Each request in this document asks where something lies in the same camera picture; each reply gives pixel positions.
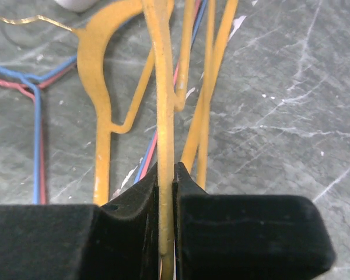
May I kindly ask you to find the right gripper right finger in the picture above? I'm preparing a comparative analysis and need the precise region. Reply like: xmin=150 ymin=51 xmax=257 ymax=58
xmin=173 ymin=163 xmax=336 ymax=279

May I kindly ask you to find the blue wire hanger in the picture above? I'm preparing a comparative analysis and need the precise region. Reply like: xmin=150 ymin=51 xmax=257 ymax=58
xmin=0 ymin=0 xmax=209 ymax=205

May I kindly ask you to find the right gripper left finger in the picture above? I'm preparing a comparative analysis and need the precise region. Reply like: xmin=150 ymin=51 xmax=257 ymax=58
xmin=0 ymin=167 xmax=159 ymax=279

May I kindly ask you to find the white clothes rack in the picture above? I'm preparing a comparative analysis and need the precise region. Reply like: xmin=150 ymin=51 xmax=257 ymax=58
xmin=54 ymin=0 xmax=99 ymax=13

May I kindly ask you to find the red wire hanger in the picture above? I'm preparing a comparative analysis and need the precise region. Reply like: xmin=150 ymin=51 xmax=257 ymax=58
xmin=0 ymin=0 xmax=202 ymax=205

